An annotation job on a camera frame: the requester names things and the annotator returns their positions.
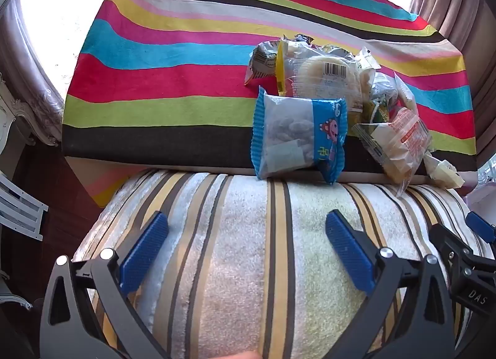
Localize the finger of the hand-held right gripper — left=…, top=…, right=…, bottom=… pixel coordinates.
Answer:
left=465, top=211, right=496, bottom=244
left=428, top=222, right=487, bottom=270

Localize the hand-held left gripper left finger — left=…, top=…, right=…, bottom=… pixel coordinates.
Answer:
left=39, top=210, right=171, bottom=359

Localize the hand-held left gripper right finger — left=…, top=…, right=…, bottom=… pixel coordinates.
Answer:
left=321, top=209, right=457, bottom=359

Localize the clear round cake packet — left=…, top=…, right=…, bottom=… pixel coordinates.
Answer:
left=276, top=39, right=365, bottom=116

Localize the beige brown striped towel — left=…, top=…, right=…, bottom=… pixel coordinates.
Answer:
left=72, top=168, right=496, bottom=359

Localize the red print clear cake packet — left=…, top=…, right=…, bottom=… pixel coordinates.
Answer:
left=352, top=106, right=433, bottom=197

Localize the blue-edged clear snack packet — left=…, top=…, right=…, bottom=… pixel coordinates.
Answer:
left=251, top=87, right=348, bottom=186

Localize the white slatted chair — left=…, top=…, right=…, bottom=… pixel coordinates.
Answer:
left=0, top=172, right=49, bottom=242

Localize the green white snack packet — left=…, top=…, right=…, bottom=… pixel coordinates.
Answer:
left=362, top=97, right=391, bottom=124

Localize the clear crinkled snack packet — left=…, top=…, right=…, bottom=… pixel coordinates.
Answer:
left=368, top=71, right=418, bottom=112

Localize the white ornate cabinet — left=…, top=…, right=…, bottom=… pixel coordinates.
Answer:
left=0, top=72, right=39, bottom=173

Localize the colourful striped tablecloth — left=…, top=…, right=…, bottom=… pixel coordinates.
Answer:
left=62, top=0, right=480, bottom=209

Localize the pale pink sheer curtain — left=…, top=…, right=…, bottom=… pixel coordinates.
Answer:
left=0, top=0, right=66, bottom=147

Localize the clear yellow cake packet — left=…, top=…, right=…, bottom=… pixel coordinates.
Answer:
left=244, top=41, right=281, bottom=87

